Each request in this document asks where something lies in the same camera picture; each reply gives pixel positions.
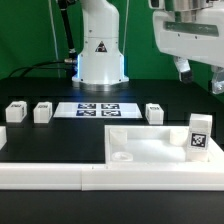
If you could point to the white square tabletop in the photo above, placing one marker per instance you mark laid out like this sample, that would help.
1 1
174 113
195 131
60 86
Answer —
145 144

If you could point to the white sheet with tags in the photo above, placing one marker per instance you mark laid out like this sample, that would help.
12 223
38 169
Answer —
97 110

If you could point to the white U-shaped fence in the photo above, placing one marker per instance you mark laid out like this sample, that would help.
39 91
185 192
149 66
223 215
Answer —
194 175

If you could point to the thin white pole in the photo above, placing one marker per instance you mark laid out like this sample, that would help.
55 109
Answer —
54 35

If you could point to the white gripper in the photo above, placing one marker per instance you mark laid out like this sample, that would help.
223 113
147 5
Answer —
206 49

